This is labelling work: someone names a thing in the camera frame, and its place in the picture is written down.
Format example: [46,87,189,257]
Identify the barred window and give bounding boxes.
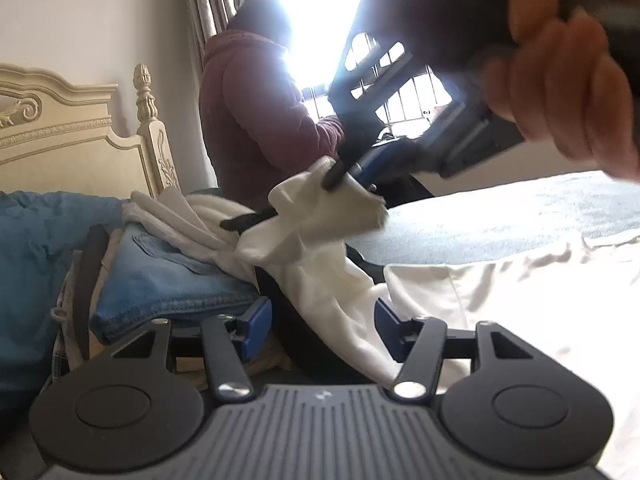
[235,0,481,141]

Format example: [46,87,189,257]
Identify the pile of folded clothes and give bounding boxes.
[50,189,271,377]

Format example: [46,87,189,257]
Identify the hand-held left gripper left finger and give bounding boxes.
[111,297,273,403]

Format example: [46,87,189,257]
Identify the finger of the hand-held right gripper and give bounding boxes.
[352,142,401,188]
[322,159,361,192]

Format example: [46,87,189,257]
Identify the white hoodie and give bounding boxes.
[235,156,640,480]

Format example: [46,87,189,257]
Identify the person's right hand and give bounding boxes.
[482,0,640,181]

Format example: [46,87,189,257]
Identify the blue jeans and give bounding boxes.
[90,222,267,347]

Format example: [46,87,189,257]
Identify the cream carved headboard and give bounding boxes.
[0,62,182,202]

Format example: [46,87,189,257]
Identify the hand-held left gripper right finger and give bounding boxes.
[375,297,533,403]

